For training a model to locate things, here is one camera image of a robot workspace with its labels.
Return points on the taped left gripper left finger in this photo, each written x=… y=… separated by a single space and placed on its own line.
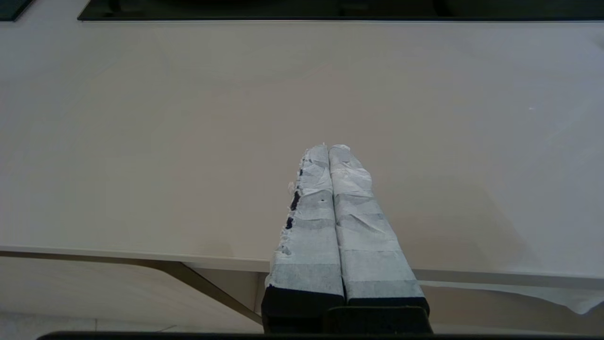
x=309 y=245

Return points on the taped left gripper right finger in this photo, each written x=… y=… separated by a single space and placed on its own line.
x=368 y=245

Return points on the brown metal table brace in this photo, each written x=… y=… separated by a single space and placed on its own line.
x=212 y=290

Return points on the white fabric sheet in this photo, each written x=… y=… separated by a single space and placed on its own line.
x=580 y=302

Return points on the black induction cooktop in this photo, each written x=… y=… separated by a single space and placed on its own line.
x=12 y=7
x=330 y=9

